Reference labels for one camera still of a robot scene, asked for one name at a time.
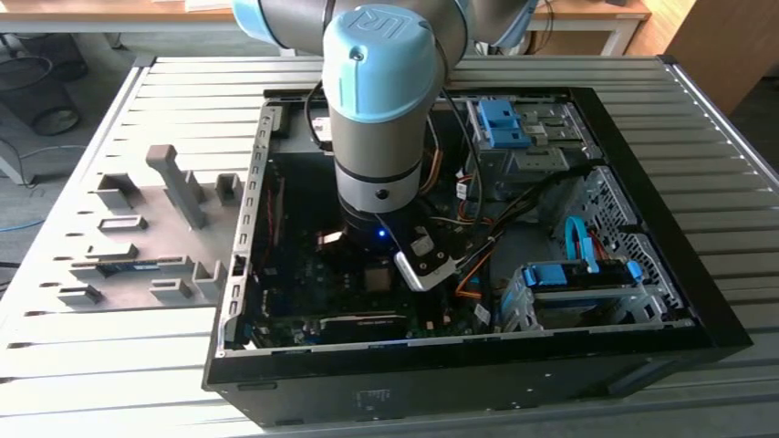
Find silver CPU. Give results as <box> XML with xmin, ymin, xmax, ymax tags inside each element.
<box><xmin>362</xmin><ymin>267</ymin><xmax>392</xmax><ymax>292</ymax></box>

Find CPU socket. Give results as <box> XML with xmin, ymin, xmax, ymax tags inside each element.
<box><xmin>356</xmin><ymin>260</ymin><xmax>397</xmax><ymax>296</ymax></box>

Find green motherboard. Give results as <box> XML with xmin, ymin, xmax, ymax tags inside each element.
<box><xmin>249</xmin><ymin>200</ymin><xmax>492</xmax><ymax>349</ymax></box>

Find black graphics card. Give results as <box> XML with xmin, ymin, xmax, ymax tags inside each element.
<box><xmin>314</xmin><ymin>311</ymin><xmax>410</xmax><ymax>344</ymax></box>

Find grey power supply unit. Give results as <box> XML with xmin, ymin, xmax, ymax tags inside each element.
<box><xmin>273</xmin><ymin>105</ymin><xmax>340</xmax><ymax>206</ymax></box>

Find hard disk in blue carrier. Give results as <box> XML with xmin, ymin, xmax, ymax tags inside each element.
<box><xmin>521</xmin><ymin>259</ymin><xmax>645</xmax><ymax>291</ymax></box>

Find grey metal drive cage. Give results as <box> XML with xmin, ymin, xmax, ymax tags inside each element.
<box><xmin>465</xmin><ymin>99</ymin><xmax>609</xmax><ymax>202</ymax></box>

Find grey parts rack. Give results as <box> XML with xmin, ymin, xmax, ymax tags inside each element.
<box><xmin>57</xmin><ymin>143</ymin><xmax>250</xmax><ymax>314</ymax></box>

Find black PC case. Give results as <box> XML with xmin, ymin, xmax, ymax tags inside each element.
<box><xmin>202</xmin><ymin>85</ymin><xmax>756</xmax><ymax>430</ymax></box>

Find blue plastic drive latch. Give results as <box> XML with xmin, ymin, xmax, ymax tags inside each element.
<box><xmin>478</xmin><ymin>99</ymin><xmax>528</xmax><ymax>150</ymax></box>

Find RAM stick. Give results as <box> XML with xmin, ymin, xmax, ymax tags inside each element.
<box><xmin>96</xmin><ymin>258</ymin><xmax>164</xmax><ymax>276</ymax></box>

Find grey metal disk bay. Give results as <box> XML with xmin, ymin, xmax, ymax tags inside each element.
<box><xmin>497</xmin><ymin>268</ymin><xmax>683</xmax><ymax>332</ymax></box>

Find black mesh waste bin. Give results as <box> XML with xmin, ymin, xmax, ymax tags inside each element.
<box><xmin>0</xmin><ymin>55</ymin><xmax>81</xmax><ymax>137</ymax></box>

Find wooden cabinet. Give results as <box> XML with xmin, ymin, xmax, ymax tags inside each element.
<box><xmin>624</xmin><ymin>0</ymin><xmax>779</xmax><ymax>118</ymax></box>

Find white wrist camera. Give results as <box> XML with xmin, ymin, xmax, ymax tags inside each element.
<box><xmin>392</xmin><ymin>222</ymin><xmax>461</xmax><ymax>293</ymax></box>

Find yellow black power wire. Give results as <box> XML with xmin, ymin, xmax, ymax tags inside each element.
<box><xmin>424</xmin><ymin>145</ymin><xmax>442</xmax><ymax>195</ymax></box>

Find orange wire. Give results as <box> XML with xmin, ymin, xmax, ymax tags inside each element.
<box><xmin>454</xmin><ymin>257</ymin><xmax>488</xmax><ymax>300</ymax></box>

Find black wire bundle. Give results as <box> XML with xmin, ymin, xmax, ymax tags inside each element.
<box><xmin>458</xmin><ymin>166</ymin><xmax>589</xmax><ymax>275</ymax></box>

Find blue wire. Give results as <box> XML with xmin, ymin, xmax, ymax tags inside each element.
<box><xmin>564</xmin><ymin>216</ymin><xmax>604</xmax><ymax>275</ymax></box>

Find wooden desk white frame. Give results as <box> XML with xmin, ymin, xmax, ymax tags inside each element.
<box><xmin>0</xmin><ymin>0</ymin><xmax>244</xmax><ymax>58</ymax></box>
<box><xmin>473</xmin><ymin>0</ymin><xmax>652</xmax><ymax>58</ymax></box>

